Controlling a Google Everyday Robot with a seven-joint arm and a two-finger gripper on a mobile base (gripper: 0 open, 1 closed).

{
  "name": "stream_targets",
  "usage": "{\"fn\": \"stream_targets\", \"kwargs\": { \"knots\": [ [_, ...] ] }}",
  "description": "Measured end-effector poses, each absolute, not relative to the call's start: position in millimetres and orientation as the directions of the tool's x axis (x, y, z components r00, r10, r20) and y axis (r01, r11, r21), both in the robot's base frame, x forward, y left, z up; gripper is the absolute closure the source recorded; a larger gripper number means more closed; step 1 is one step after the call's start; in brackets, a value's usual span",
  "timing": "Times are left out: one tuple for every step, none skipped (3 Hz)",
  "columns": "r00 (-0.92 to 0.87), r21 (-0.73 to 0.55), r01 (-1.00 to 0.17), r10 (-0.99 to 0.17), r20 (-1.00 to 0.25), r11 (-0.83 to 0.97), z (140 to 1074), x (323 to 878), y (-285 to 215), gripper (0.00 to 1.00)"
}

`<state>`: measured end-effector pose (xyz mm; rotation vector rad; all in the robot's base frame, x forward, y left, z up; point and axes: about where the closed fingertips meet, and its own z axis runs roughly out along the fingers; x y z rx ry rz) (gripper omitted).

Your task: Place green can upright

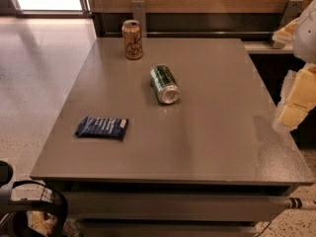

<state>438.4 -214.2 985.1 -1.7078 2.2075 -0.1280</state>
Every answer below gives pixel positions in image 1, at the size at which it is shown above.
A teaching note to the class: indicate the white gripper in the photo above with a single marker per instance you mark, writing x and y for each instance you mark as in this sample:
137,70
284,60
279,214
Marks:
306,37

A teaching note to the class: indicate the green soda can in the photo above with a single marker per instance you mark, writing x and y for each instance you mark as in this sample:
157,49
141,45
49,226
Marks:
164,84

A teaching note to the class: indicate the orange soda can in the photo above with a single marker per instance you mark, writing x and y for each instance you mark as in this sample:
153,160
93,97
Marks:
131,33

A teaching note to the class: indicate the metal rod with black bands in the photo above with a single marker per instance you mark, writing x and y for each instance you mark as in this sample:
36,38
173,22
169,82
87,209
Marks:
301,203

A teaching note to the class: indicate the blue snack packet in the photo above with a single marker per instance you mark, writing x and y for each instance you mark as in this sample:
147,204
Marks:
111,128

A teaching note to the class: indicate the grey drawer cabinet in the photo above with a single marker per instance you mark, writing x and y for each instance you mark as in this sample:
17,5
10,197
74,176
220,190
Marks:
160,210

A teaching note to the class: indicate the right metal wall bracket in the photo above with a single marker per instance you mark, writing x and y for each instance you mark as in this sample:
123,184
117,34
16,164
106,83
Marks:
290,12

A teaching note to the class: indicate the metal wall bracket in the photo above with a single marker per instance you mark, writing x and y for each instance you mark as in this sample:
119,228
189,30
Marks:
139,14
290,12

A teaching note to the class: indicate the left metal wall bracket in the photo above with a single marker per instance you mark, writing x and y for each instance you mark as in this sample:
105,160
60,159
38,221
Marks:
139,14

